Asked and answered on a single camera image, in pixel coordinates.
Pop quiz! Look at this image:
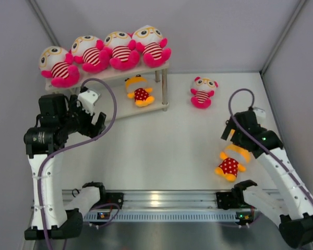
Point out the white two-tier shelf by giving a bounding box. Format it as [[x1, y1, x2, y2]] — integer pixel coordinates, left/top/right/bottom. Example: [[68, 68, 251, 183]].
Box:
[[45, 62, 170, 119]]

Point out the wall corner metal strip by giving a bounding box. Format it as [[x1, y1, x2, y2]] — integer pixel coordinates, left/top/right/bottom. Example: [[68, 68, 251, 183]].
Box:
[[260, 0, 309, 77], [27, 0, 61, 46]]

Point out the grey slotted cable duct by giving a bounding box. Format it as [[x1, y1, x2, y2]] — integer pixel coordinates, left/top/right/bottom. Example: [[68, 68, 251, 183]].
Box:
[[83, 210, 239, 223]]

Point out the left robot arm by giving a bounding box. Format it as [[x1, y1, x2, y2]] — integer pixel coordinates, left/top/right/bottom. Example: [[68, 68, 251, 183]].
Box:
[[23, 91, 107, 240]]

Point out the right black mount plate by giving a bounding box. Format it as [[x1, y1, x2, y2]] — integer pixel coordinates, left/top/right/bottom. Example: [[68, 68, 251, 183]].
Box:
[[216, 192, 239, 210]]

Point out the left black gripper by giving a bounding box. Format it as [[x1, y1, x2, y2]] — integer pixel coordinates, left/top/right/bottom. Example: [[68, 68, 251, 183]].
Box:
[[59, 95, 105, 141]]

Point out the orange plush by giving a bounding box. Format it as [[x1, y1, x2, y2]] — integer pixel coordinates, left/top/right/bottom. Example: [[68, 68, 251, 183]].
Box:
[[125, 74, 155, 107], [214, 144, 251, 182]]

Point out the left black mount plate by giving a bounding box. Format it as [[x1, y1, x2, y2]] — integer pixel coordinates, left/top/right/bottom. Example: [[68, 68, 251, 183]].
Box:
[[92, 192, 124, 208]]

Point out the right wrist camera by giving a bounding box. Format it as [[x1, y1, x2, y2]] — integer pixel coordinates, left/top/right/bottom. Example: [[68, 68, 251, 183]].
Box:
[[253, 107, 266, 123]]

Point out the aluminium rail base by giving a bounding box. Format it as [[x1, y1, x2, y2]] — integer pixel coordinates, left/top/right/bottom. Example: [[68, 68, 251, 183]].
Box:
[[31, 189, 285, 210]]

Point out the pink panda plush top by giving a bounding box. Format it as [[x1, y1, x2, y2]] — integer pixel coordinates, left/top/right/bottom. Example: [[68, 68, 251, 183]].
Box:
[[190, 77, 219, 109]]

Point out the pink panda plush face down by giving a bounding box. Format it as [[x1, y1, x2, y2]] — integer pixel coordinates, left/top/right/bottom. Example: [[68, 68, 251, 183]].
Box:
[[70, 35, 110, 73]]

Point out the black mount plate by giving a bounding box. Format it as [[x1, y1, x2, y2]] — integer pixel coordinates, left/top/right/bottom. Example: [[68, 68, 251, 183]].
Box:
[[92, 192, 124, 208], [216, 192, 239, 210]]

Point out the wall corner metal strip right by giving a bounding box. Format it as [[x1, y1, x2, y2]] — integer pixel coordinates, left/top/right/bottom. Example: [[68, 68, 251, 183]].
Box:
[[260, 0, 309, 77]]

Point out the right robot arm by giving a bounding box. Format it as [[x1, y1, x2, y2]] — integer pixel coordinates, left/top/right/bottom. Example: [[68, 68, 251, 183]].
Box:
[[221, 109, 313, 248]]

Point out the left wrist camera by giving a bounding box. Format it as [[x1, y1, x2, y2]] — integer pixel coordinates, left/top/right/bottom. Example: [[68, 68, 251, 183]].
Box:
[[78, 89, 101, 116]]

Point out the wall corner metal strip left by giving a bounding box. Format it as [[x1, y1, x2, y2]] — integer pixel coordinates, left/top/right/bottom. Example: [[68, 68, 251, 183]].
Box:
[[27, 0, 61, 46]]

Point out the orange plush top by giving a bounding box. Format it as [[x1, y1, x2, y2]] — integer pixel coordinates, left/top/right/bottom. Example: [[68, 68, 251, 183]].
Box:
[[125, 74, 155, 107]]

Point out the orange plush bottom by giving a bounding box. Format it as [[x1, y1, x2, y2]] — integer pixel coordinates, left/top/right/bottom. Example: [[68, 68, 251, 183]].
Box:
[[214, 144, 251, 182]]

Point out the pink panda plush with glasses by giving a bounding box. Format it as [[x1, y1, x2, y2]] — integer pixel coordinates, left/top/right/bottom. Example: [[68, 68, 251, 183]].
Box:
[[132, 25, 172, 68]]

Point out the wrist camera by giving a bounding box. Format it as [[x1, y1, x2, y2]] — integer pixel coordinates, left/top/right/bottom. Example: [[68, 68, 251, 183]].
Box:
[[253, 107, 266, 123], [78, 89, 101, 116]]

